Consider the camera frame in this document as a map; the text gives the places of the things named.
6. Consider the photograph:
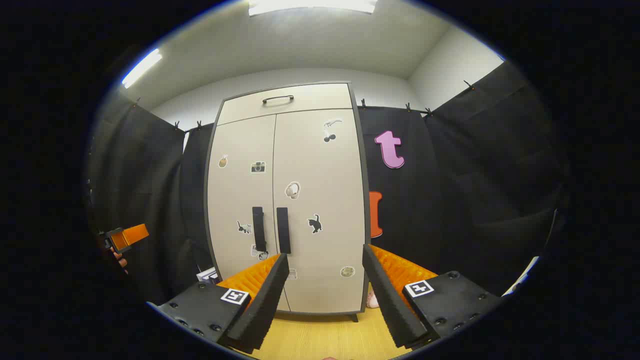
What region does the wide ceiling light panel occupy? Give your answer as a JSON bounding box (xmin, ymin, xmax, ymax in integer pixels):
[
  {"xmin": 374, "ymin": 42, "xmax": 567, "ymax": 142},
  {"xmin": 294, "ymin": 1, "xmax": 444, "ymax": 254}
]
[{"xmin": 248, "ymin": 0, "xmax": 378, "ymax": 16}]

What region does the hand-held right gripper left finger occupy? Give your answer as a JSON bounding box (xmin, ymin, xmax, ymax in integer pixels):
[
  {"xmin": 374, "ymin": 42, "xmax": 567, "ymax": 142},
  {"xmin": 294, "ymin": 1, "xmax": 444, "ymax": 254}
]
[{"xmin": 147, "ymin": 252, "xmax": 291, "ymax": 355}]

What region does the narrow ceiling light strip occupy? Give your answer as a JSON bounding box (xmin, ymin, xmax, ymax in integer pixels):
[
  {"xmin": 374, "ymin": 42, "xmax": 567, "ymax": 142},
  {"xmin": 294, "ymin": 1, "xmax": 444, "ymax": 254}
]
[{"xmin": 121, "ymin": 48, "xmax": 163, "ymax": 89}]

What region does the beige headphone-sticker cabinet door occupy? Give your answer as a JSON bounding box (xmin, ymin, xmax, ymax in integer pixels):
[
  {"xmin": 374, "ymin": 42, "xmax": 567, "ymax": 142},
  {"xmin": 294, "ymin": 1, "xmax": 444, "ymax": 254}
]
[{"xmin": 272, "ymin": 108, "xmax": 367, "ymax": 315}]

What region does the beige camera-sticker cabinet door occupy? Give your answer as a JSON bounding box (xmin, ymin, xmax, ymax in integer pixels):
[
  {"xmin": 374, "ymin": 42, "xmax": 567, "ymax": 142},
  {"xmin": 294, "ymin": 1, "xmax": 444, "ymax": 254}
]
[{"xmin": 206, "ymin": 115, "xmax": 291, "ymax": 312}]

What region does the black backdrop cloth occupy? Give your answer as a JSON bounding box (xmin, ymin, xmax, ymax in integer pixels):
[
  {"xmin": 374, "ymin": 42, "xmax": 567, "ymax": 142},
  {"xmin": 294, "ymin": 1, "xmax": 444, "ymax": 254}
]
[{"xmin": 87, "ymin": 60, "xmax": 571, "ymax": 306}]

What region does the black door handle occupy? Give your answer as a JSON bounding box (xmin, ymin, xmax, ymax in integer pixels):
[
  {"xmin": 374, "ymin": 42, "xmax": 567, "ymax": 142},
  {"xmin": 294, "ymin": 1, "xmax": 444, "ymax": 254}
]
[
  {"xmin": 276, "ymin": 207, "xmax": 292, "ymax": 254},
  {"xmin": 252, "ymin": 206, "xmax": 267, "ymax": 252}
]

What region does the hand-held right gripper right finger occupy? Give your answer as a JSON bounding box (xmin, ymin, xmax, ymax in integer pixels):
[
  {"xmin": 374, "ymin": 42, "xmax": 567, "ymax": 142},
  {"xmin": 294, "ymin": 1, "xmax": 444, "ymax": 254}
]
[{"xmin": 362, "ymin": 243, "xmax": 503, "ymax": 350}]

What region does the grey-framed double-door shoe cabinet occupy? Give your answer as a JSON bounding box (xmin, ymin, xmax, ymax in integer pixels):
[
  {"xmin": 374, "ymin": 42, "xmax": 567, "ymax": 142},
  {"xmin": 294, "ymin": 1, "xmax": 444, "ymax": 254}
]
[{"xmin": 204, "ymin": 81, "xmax": 372, "ymax": 323}]

